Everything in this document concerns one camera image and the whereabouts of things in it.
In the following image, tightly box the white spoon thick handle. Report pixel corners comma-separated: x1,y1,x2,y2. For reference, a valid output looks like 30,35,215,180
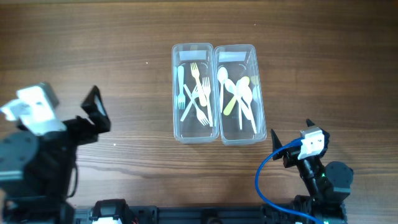
239,84,257,134

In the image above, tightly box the translucent white plastic spoon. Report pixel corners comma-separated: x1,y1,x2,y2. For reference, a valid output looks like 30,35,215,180
236,79,243,130

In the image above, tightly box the yellow plastic spoon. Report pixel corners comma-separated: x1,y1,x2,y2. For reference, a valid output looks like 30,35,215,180
223,76,251,119

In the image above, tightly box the yellow plastic fork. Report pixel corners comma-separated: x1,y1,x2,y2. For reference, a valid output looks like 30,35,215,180
190,62,206,106

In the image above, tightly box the white spoon thin handle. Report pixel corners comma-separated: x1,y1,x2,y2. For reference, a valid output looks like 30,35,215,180
217,67,228,111

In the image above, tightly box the light blue plastic fork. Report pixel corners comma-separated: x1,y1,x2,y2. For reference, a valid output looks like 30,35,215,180
177,65,185,110

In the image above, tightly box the translucent white plastic fork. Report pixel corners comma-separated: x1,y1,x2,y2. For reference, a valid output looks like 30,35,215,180
180,86,198,122

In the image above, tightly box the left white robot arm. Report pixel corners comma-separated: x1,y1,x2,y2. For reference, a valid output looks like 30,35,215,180
1,82,111,223

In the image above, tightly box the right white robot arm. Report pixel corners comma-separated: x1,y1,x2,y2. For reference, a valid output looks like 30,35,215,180
272,119,354,224

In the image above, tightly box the right clear plastic container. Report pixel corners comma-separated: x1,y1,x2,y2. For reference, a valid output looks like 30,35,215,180
215,44,267,146

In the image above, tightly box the clear plastic container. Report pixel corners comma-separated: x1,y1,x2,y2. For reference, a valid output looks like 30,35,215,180
172,43,221,144
215,44,267,146

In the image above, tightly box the left clear plastic container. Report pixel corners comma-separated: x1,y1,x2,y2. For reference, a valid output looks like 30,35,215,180
172,43,221,144

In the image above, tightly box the right blue cable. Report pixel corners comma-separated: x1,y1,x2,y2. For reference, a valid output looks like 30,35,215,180
254,138,324,224

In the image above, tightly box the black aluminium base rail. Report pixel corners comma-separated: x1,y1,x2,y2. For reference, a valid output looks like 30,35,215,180
74,203,346,224

